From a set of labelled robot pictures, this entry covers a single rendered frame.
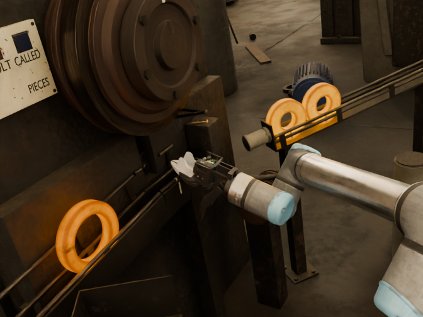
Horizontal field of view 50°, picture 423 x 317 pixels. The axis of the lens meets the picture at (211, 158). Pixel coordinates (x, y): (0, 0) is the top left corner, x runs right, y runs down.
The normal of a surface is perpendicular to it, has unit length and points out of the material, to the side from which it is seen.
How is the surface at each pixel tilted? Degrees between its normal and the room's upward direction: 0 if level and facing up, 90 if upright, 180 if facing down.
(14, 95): 90
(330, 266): 0
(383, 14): 90
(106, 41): 74
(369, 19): 90
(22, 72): 90
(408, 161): 0
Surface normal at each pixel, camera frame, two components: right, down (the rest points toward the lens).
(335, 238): -0.16, -0.88
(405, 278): -0.72, -0.36
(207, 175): -0.51, 0.46
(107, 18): -0.08, -0.07
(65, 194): 0.84, 0.11
